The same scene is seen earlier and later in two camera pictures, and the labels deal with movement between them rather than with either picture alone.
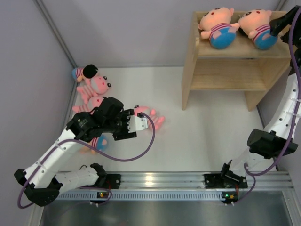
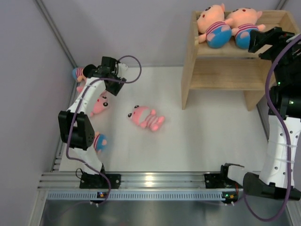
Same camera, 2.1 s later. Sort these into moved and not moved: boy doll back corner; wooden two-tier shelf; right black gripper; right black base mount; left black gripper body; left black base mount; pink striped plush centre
Moved: left black gripper body; right black gripper
Not moved: right black base mount; left black base mount; wooden two-tier shelf; pink striped plush centre; boy doll back corner
